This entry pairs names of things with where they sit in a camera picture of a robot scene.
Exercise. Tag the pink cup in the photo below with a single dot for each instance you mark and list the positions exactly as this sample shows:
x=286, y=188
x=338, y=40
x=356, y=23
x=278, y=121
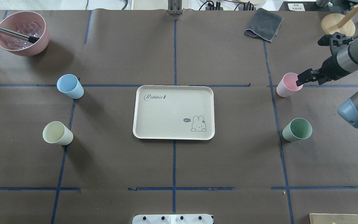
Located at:
x=288, y=85

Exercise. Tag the aluminium frame post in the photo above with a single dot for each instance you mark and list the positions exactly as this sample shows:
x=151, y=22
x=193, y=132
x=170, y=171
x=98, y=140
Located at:
x=175, y=7

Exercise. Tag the grey folded cloth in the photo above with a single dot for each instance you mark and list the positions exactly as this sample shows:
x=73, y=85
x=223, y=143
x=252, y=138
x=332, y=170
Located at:
x=264, y=25

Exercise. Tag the metal scoop black handle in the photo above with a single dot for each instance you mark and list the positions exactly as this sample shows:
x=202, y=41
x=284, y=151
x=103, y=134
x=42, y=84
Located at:
x=18, y=35

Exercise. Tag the light blue cup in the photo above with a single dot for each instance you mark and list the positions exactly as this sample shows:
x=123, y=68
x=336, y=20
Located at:
x=70, y=86

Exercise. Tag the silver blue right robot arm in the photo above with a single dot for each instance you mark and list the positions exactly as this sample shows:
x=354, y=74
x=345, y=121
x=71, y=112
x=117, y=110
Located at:
x=342, y=62

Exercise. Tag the wooden cup tree stand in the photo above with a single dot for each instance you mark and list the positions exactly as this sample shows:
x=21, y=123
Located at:
x=340, y=23

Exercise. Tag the cream rabbit tray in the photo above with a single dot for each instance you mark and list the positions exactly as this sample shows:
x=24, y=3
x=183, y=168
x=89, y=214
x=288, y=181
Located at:
x=174, y=112

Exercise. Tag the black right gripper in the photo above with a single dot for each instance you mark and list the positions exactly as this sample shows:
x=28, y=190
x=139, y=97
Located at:
x=332, y=67

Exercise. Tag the pink bowl with ice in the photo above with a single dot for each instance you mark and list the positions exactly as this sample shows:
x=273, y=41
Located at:
x=29, y=23

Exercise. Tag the green cup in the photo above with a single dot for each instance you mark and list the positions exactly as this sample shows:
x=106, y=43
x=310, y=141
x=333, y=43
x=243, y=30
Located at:
x=297, y=129

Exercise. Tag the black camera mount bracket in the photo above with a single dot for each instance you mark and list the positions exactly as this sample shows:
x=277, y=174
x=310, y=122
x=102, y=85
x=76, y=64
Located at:
x=336, y=42

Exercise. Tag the cream yellow cup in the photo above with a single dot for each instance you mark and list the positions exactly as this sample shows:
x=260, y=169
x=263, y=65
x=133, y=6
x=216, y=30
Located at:
x=57, y=133

